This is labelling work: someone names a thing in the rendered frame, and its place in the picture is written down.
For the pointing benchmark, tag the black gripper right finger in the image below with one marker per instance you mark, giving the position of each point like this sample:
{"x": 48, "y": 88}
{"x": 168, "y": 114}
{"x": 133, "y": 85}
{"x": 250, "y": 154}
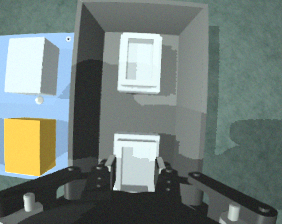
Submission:
{"x": 226, "y": 205}

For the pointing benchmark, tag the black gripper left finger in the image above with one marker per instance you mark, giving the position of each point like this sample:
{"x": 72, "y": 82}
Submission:
{"x": 26, "y": 199}

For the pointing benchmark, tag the yellow block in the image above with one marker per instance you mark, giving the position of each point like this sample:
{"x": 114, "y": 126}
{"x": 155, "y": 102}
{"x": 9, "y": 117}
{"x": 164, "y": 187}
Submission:
{"x": 29, "y": 145}

